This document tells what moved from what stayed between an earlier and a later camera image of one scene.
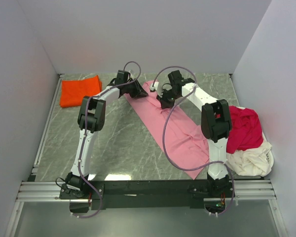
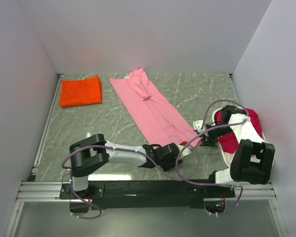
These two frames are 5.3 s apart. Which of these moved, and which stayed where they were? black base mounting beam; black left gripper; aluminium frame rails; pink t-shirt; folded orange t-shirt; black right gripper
Moved: black left gripper; black right gripper; pink t-shirt
Stayed: black base mounting beam; folded orange t-shirt; aluminium frame rails
